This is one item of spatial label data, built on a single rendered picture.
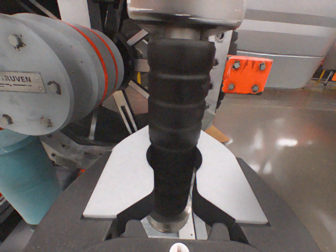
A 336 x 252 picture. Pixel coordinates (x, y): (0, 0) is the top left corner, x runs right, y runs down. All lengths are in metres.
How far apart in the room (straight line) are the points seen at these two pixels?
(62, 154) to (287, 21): 0.95
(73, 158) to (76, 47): 0.31
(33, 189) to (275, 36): 0.94
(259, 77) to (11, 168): 0.48
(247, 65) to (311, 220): 1.20
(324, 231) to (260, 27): 1.19
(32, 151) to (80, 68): 0.21
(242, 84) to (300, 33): 0.61
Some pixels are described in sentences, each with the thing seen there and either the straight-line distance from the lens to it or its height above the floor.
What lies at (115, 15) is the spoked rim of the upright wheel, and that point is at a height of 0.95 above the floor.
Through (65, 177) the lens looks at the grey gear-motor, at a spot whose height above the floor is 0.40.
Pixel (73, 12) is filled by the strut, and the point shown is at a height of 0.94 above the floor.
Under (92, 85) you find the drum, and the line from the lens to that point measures 0.22.
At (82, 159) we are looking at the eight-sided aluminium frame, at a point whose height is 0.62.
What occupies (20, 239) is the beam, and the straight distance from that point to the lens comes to 1.02.
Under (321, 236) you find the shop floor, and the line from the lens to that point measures 1.35.
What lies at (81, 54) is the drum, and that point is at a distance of 0.22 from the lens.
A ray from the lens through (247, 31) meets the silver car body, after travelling 0.79.
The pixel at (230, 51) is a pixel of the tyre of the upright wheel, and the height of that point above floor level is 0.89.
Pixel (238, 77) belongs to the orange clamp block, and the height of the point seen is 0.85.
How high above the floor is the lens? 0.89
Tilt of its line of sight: 28 degrees down
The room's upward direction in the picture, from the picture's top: 3 degrees clockwise
